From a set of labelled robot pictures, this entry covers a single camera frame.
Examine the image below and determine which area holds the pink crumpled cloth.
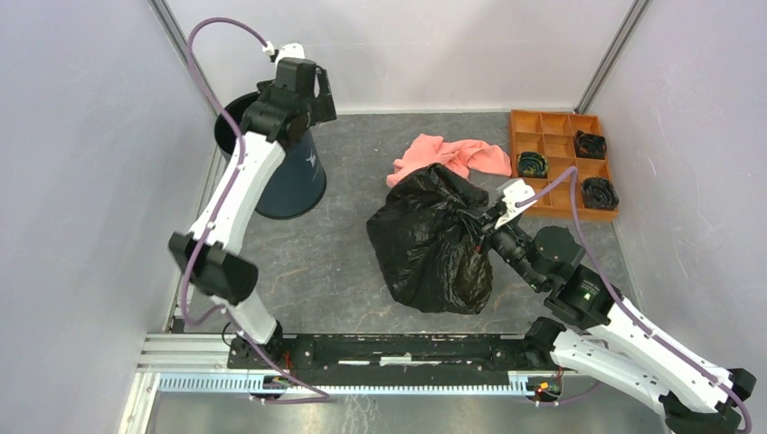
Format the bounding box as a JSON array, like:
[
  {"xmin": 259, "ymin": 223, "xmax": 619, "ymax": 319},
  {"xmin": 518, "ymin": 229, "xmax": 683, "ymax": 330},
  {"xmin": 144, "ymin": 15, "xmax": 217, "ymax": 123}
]
[{"xmin": 385, "ymin": 134, "xmax": 512, "ymax": 188}]

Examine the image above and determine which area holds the black plastic trash bag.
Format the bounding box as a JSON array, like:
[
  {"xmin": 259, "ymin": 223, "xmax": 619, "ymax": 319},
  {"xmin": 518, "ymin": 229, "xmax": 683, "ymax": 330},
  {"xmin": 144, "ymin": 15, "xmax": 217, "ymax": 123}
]
[{"xmin": 366, "ymin": 164, "xmax": 493, "ymax": 315}]

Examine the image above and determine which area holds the rolled trash bag top right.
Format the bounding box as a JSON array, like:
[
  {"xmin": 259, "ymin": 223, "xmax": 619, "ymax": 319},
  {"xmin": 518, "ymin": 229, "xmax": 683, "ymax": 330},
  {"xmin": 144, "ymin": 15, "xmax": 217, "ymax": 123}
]
[{"xmin": 573, "ymin": 130, "xmax": 607, "ymax": 160}]

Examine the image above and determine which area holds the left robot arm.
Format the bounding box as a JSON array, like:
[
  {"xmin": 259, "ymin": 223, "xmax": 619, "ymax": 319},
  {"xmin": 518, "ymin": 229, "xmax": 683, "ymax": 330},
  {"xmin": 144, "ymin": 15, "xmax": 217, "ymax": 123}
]
[{"xmin": 168, "ymin": 57, "xmax": 336, "ymax": 369}]

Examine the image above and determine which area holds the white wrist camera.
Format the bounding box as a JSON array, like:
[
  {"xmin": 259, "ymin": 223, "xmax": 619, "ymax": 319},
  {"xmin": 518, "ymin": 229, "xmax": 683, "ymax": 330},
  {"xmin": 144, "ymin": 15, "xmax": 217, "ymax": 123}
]
[
  {"xmin": 261, "ymin": 41, "xmax": 306, "ymax": 64},
  {"xmin": 494, "ymin": 178, "xmax": 537, "ymax": 230}
]

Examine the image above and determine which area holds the white toothed cable duct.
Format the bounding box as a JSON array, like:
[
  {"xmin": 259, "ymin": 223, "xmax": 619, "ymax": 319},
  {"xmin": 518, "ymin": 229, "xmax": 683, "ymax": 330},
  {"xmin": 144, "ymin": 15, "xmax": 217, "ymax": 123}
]
[{"xmin": 156, "ymin": 372, "xmax": 532, "ymax": 397}]

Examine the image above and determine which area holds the rolled trash bag bottom right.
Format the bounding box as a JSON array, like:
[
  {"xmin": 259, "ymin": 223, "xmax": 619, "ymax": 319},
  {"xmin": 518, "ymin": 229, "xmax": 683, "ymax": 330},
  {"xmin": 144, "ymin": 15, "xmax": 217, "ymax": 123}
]
[{"xmin": 581, "ymin": 177, "xmax": 620, "ymax": 211}]

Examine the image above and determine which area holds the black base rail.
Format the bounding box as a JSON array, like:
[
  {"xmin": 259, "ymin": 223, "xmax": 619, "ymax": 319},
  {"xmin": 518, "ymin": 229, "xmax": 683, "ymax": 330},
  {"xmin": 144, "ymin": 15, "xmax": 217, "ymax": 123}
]
[{"xmin": 267, "ymin": 334, "xmax": 559, "ymax": 387}]

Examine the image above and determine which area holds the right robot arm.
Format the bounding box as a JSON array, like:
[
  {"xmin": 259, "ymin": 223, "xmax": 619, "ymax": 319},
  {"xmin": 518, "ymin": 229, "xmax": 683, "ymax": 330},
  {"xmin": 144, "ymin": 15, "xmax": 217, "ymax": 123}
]
[{"xmin": 476, "ymin": 203, "xmax": 756, "ymax": 433}]

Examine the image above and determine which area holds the rolled trash bag with yellow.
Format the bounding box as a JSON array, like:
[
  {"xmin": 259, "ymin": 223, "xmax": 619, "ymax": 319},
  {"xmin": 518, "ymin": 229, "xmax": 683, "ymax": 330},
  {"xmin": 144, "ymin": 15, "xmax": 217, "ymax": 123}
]
[{"xmin": 516, "ymin": 151, "xmax": 549, "ymax": 179}]

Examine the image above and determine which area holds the orange wooden compartment tray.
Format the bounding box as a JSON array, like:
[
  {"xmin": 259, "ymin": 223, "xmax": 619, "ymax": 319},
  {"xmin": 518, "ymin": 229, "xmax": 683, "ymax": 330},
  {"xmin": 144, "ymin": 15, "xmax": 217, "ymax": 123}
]
[{"xmin": 509, "ymin": 109, "xmax": 619, "ymax": 222}]

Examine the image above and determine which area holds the dark blue trash bin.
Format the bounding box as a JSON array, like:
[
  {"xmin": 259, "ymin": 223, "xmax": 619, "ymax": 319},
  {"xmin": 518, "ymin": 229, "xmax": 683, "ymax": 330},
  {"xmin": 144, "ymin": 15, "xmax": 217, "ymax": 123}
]
[{"xmin": 213, "ymin": 92, "xmax": 327, "ymax": 220}]

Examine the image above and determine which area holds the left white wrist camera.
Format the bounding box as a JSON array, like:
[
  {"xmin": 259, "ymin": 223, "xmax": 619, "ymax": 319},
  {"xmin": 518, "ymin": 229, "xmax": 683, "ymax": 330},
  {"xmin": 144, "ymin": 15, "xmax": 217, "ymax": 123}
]
[{"xmin": 261, "ymin": 41, "xmax": 306, "ymax": 64}]

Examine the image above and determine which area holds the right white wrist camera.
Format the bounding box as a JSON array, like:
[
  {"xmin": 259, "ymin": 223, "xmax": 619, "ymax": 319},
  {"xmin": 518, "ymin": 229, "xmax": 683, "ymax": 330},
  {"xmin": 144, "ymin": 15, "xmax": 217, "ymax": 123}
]
[{"xmin": 494, "ymin": 178, "xmax": 537, "ymax": 230}]

